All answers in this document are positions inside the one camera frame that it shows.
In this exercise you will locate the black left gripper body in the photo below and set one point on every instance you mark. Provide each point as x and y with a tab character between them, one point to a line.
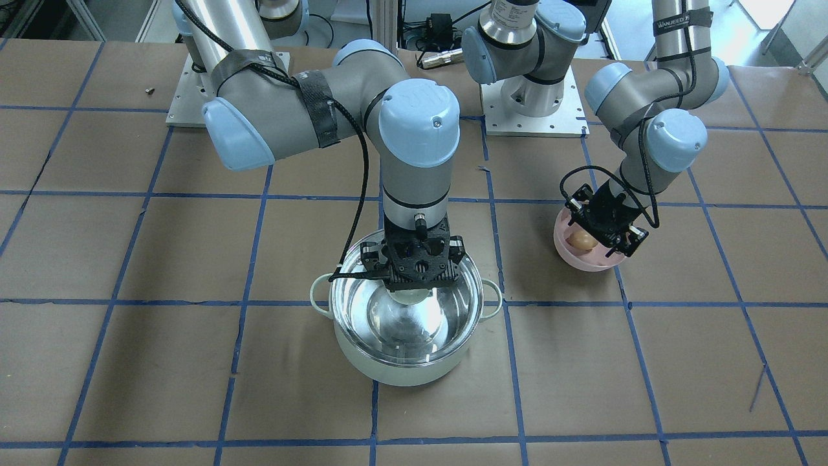
605	206

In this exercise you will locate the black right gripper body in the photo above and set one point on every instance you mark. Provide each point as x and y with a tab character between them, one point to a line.
370	254

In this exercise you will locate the brown egg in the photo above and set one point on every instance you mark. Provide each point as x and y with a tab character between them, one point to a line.
582	241

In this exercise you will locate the glass pot lid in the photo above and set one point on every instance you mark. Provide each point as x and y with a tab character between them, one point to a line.
417	334

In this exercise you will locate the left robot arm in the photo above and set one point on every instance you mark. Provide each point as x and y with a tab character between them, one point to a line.
528	46

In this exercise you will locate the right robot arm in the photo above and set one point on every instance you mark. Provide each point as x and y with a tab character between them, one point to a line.
260	114

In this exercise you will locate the pale green cooking pot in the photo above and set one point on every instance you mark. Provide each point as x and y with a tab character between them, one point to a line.
403	375

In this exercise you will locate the pink bowl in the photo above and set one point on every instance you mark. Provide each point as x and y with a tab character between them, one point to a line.
592	260

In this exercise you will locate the silver cylindrical connector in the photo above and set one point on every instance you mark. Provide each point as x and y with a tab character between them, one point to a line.
440	59

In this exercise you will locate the black power adapter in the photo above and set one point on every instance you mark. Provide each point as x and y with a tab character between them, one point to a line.
439	27

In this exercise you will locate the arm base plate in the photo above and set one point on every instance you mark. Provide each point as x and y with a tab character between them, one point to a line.
193	90
516	107

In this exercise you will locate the aluminium frame post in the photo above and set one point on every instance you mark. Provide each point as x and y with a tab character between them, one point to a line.
383	14

